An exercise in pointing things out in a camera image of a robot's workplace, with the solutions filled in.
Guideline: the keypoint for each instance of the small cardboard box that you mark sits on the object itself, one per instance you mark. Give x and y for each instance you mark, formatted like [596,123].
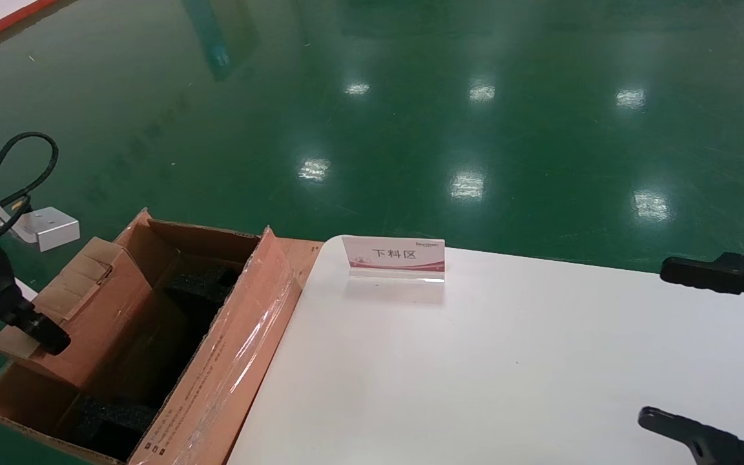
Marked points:
[101,323]

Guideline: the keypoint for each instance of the acrylic sign with red print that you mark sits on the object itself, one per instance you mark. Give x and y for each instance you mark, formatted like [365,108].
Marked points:
[398,255]

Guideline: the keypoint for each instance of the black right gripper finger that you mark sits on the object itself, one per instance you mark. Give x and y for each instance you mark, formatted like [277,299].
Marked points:
[733,274]
[714,445]

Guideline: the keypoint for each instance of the large cardboard box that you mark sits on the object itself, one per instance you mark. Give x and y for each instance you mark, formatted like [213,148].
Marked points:
[236,361]

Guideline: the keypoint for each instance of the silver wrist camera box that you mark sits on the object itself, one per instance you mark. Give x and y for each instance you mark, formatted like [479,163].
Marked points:
[49,229]

